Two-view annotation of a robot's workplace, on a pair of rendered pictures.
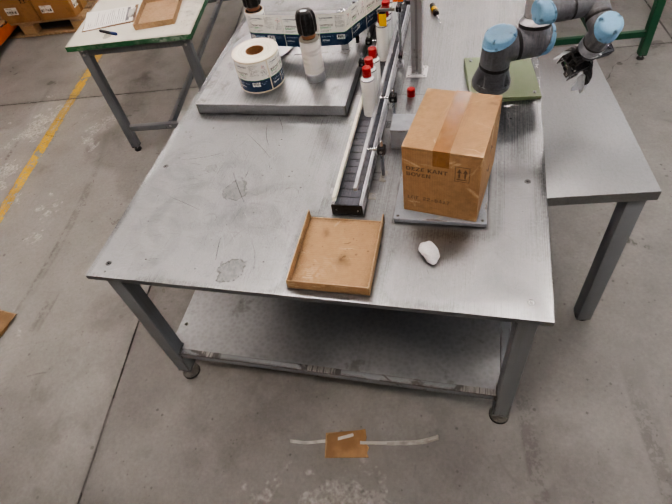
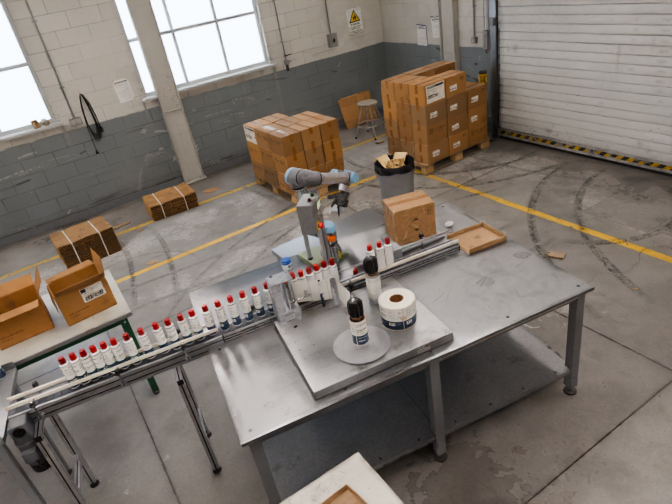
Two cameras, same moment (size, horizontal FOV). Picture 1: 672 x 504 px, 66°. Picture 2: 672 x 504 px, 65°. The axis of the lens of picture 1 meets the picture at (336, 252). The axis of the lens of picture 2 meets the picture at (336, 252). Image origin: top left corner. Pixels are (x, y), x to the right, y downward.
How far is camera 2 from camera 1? 423 cm
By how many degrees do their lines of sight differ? 89
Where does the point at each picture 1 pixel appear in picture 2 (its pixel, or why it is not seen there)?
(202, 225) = (517, 276)
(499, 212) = not seen: hidden behind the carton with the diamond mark
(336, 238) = (470, 243)
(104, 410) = (643, 409)
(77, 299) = not seen: outside the picture
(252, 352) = (529, 336)
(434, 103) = (401, 207)
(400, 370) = not seen: hidden behind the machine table
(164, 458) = (612, 364)
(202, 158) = (483, 307)
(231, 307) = (521, 363)
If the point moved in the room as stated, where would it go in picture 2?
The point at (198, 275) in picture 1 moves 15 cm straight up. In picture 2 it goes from (537, 260) to (538, 239)
